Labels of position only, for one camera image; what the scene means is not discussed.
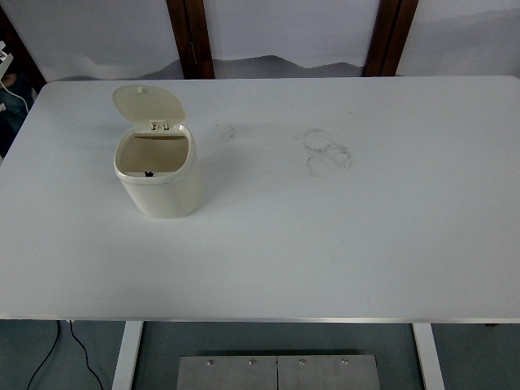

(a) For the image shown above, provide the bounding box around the white box object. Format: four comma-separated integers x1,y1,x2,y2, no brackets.
0,39,14,82

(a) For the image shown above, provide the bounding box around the grey metal plate with screws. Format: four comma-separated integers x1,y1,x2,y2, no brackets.
175,354,381,390

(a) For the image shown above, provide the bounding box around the dark wooden screen post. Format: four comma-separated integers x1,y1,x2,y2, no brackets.
185,0,216,80
166,0,197,80
380,0,420,77
362,0,402,78
0,6,46,89

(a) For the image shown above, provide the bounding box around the thin white cable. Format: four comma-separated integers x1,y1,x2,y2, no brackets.
0,78,34,111

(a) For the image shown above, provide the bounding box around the mountain painting screen panel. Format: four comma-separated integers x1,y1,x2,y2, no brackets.
0,0,186,82
202,0,382,80
399,0,520,78

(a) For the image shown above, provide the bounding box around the black floor cable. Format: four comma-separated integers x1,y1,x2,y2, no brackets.
68,320,106,390
25,320,62,390

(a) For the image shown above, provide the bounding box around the person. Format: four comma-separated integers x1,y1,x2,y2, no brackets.
0,71,37,159

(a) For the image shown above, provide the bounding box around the white metal table leg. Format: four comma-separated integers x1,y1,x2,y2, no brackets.
411,323,446,390
110,321,145,390

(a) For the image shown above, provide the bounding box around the cream plastic trash bin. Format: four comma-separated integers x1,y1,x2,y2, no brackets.
111,84,205,220

